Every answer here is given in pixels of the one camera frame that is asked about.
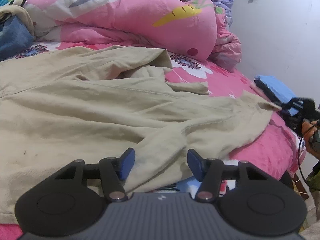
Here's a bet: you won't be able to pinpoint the beige jacket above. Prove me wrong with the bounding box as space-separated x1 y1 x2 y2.
1 46 276 224

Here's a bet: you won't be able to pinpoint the folded blue clothes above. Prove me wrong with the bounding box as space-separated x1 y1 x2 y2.
254 75 296 106

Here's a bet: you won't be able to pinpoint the right hand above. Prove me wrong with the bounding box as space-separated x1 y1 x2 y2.
300 119 320 159

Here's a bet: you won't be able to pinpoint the pink cartoon quilt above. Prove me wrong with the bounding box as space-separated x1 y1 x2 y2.
22 0 243 71

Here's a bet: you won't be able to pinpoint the blue jeans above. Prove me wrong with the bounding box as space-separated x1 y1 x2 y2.
1 16 34 61

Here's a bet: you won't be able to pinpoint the beige garment pile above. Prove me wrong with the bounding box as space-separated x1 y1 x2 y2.
1 0 34 36

